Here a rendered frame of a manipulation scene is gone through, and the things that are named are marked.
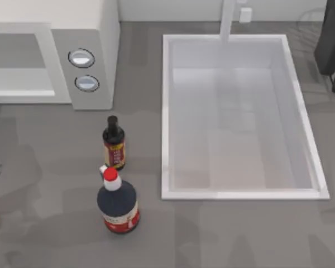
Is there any slim dark sauce bottle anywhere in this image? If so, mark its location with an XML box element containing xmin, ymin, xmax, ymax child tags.
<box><xmin>102</xmin><ymin>115</ymin><xmax>127</xmax><ymax>171</ymax></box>

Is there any white sink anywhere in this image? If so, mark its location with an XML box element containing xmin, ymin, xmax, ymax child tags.
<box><xmin>160</xmin><ymin>33</ymin><xmax>331</xmax><ymax>200</ymax></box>

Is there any red capped dark bottle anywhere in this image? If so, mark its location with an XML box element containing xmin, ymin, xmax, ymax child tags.
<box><xmin>97</xmin><ymin>165</ymin><xmax>141</xmax><ymax>235</ymax></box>

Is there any small silver microwave knob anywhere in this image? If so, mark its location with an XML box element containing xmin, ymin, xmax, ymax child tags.
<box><xmin>74</xmin><ymin>74</ymin><xmax>100</xmax><ymax>92</ymax></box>

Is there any large silver microwave knob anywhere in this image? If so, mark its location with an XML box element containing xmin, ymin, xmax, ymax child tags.
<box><xmin>68</xmin><ymin>48</ymin><xmax>96</xmax><ymax>69</ymax></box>

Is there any tall white tap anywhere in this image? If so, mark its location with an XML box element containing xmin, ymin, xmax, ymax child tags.
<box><xmin>219</xmin><ymin>0</ymin><xmax>238</xmax><ymax>43</ymax></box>

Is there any pale microwave oven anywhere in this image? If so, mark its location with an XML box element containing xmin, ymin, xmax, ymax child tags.
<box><xmin>0</xmin><ymin>0</ymin><xmax>121</xmax><ymax>111</ymax></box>

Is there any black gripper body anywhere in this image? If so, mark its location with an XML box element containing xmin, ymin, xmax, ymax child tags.
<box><xmin>314</xmin><ymin>0</ymin><xmax>335</xmax><ymax>98</ymax></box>

